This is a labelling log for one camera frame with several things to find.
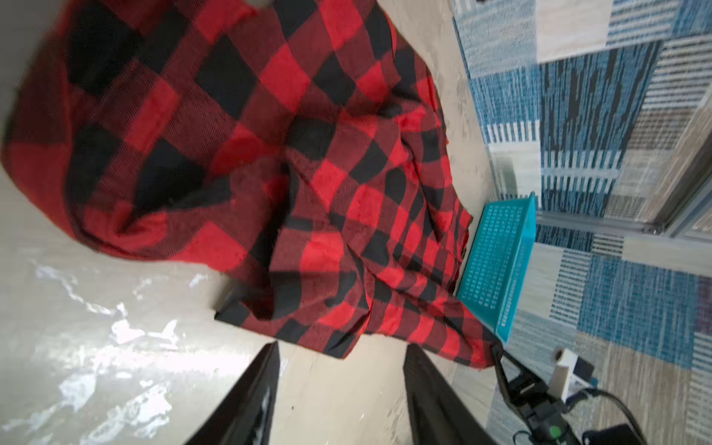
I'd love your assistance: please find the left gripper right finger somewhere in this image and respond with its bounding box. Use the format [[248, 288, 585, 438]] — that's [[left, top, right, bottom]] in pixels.
[[403, 344, 494, 445]]

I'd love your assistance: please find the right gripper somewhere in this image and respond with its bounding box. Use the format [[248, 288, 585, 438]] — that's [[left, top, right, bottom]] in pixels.
[[491, 343, 551, 423]]

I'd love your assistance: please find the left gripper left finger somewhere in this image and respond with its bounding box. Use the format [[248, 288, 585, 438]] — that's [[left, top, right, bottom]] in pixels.
[[187, 342, 280, 445]]

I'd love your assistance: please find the red black plaid shirt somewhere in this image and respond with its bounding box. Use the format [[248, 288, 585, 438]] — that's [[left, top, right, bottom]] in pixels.
[[2, 1, 494, 368]]

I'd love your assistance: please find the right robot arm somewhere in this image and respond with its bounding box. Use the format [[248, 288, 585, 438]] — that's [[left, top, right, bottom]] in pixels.
[[491, 343, 647, 444]]

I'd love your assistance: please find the teal plastic basket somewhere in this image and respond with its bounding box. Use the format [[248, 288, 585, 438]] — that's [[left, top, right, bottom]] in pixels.
[[456, 194, 537, 343]]

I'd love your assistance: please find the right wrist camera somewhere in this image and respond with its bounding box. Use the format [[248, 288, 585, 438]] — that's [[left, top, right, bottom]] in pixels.
[[548, 348, 598, 402]]

